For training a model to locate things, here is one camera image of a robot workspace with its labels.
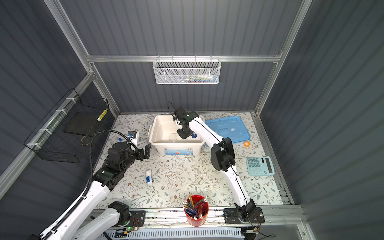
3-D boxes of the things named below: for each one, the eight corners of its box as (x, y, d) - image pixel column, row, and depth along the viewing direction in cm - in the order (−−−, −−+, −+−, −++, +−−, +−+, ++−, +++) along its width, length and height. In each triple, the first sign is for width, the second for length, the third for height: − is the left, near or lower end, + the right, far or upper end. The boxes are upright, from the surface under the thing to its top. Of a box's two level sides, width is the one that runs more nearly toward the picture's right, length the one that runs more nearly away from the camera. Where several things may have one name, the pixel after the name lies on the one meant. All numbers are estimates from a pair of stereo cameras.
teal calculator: (248, 176, 90) (250, 173, 86) (244, 159, 97) (246, 155, 93) (273, 176, 89) (276, 173, 86) (267, 159, 97) (270, 155, 93)
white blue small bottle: (146, 186, 86) (145, 184, 84) (146, 172, 91) (145, 170, 89) (151, 185, 86) (150, 183, 84) (151, 171, 92) (150, 169, 90)
